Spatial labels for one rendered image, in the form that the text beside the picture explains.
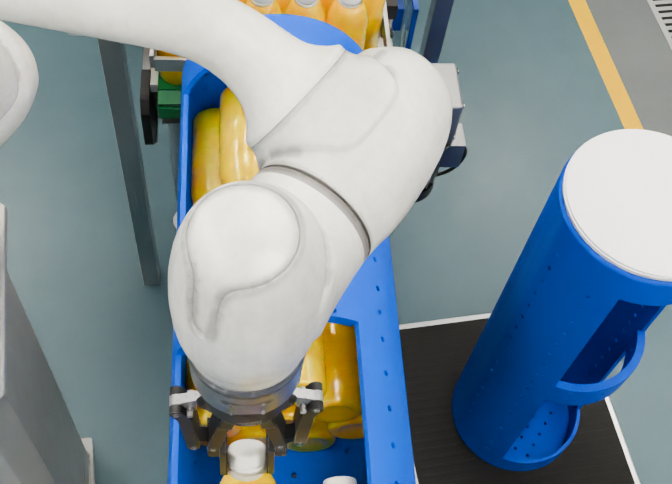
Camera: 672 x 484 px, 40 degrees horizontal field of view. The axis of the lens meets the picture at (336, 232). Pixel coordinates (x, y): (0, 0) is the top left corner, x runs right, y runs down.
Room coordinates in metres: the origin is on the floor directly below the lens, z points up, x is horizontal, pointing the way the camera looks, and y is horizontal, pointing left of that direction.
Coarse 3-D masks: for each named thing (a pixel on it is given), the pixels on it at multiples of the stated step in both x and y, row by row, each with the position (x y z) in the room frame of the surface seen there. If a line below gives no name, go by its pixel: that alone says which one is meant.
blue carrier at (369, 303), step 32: (288, 32) 0.89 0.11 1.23; (320, 32) 0.91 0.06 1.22; (192, 64) 0.87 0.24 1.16; (192, 96) 0.89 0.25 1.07; (384, 256) 0.60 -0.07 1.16; (352, 288) 0.52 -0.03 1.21; (384, 288) 0.55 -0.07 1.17; (352, 320) 0.48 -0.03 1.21; (384, 320) 0.51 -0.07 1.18; (384, 352) 0.46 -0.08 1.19; (384, 384) 0.42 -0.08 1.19; (384, 416) 0.38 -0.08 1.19; (352, 448) 0.41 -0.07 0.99; (384, 448) 0.34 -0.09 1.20; (192, 480) 0.33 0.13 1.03; (288, 480) 0.37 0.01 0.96; (320, 480) 0.37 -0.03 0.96; (384, 480) 0.31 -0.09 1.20
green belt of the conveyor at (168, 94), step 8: (160, 80) 1.06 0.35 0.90; (160, 88) 1.04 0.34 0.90; (168, 88) 1.04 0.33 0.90; (176, 88) 1.04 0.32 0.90; (160, 96) 1.02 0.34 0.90; (168, 96) 1.02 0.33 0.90; (176, 96) 1.03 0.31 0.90; (160, 104) 1.01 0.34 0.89; (168, 104) 1.01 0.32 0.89; (176, 104) 1.02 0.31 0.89; (160, 112) 1.01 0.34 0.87; (168, 112) 1.01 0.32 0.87; (176, 112) 1.01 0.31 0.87
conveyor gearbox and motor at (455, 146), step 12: (444, 72) 1.22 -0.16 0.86; (456, 72) 1.22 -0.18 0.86; (456, 84) 1.19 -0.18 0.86; (456, 96) 1.16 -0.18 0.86; (456, 108) 1.14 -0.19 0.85; (456, 120) 1.14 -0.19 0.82; (456, 132) 1.20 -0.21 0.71; (456, 144) 1.17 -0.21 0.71; (444, 156) 1.17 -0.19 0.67; (456, 156) 1.17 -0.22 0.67; (432, 180) 1.16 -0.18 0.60
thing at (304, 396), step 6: (300, 390) 0.31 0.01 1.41; (306, 390) 0.31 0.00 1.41; (312, 390) 0.31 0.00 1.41; (318, 390) 0.31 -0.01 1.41; (300, 396) 0.30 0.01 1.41; (306, 396) 0.30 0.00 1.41; (312, 396) 0.30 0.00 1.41; (318, 396) 0.31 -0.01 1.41; (300, 402) 0.30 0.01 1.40; (306, 402) 0.30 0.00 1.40; (300, 408) 0.30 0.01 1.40
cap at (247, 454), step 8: (240, 440) 0.32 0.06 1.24; (248, 440) 0.32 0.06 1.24; (256, 440) 0.32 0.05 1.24; (232, 448) 0.30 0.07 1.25; (240, 448) 0.30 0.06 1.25; (248, 448) 0.30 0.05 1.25; (256, 448) 0.31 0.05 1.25; (264, 448) 0.31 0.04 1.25; (232, 456) 0.29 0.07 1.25; (240, 456) 0.29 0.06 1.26; (248, 456) 0.29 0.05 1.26; (256, 456) 0.29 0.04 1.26; (264, 456) 0.30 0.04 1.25; (232, 464) 0.29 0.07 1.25; (240, 464) 0.29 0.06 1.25; (248, 464) 0.29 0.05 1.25; (256, 464) 0.29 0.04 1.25; (264, 464) 0.29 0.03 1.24; (240, 472) 0.28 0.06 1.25; (248, 472) 0.28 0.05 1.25
